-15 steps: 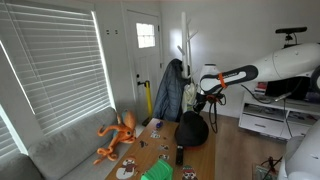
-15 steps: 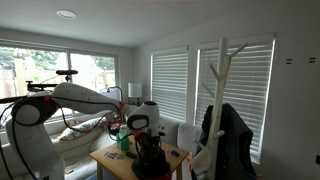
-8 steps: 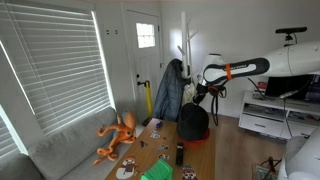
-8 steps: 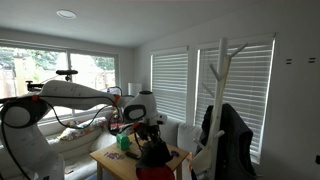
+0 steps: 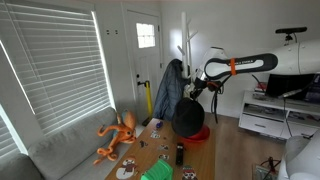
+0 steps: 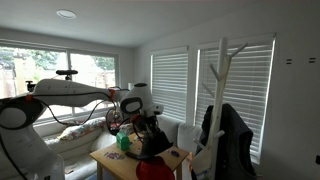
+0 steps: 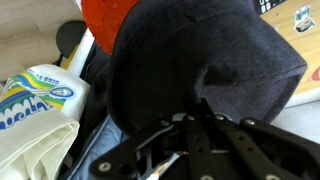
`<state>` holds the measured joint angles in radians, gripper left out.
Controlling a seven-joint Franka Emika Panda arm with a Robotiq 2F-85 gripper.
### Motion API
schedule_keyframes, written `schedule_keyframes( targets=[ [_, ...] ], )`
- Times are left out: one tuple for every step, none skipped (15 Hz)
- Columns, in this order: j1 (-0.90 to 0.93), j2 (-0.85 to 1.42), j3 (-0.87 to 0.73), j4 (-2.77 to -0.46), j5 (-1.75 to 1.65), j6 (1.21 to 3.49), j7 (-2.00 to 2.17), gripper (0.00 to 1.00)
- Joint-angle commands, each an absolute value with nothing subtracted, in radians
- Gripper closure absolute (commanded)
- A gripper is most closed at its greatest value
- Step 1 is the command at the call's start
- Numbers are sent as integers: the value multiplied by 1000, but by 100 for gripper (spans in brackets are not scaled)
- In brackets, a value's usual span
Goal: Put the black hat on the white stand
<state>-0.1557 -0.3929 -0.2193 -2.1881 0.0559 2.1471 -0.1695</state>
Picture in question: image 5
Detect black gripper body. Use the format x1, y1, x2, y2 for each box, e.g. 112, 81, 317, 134
191, 77, 210, 97

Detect black felt hat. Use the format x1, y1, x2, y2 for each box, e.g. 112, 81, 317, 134
171, 97, 206, 138

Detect white coat stand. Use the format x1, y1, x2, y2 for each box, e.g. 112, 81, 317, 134
176, 11, 199, 81

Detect dark blue quilted jacket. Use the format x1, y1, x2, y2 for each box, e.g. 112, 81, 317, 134
152, 58, 192, 122

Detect yellow black floor tool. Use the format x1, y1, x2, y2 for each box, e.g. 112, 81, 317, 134
137, 79, 155, 127

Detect red bowl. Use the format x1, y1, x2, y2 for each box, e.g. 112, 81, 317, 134
179, 123, 211, 144

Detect white door with window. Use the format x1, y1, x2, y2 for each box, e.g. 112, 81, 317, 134
124, 9, 164, 124

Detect white figure sticker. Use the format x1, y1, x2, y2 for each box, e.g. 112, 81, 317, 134
149, 130, 161, 140

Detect black remote control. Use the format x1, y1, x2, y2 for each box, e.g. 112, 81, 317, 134
175, 142, 186, 167

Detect stacked books with red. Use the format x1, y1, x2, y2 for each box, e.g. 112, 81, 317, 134
252, 81, 268, 101

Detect white media cabinet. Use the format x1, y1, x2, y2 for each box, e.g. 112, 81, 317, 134
238, 89, 320, 140

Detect orange octopus plush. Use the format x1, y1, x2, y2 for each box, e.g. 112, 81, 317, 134
93, 109, 138, 165

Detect red green holiday sticker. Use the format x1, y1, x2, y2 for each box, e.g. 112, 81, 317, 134
181, 165, 199, 180

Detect green plastic toy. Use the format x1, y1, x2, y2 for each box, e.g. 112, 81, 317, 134
139, 158, 174, 180

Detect black monitor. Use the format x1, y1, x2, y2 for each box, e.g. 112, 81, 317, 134
265, 73, 316, 100

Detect grey metal rod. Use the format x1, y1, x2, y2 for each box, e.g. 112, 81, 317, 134
277, 87, 305, 100

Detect snowman sticker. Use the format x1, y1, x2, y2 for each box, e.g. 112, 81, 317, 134
115, 155, 140, 180

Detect grey sofa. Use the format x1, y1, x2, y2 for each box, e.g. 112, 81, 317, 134
0, 106, 138, 180

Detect large white window blinds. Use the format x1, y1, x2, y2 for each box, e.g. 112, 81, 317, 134
0, 1, 113, 136

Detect small white window blinds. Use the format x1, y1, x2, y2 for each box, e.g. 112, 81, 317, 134
0, 113, 20, 160

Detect black hanging arm cable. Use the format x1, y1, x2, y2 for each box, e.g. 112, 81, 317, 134
209, 74, 233, 124

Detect orange strap on arm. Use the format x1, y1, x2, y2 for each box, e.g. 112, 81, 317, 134
229, 58, 238, 76

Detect red cable on floor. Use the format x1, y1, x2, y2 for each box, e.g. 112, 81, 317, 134
259, 155, 280, 175

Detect black camera on mount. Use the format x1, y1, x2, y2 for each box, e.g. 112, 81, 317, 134
275, 26, 308, 46

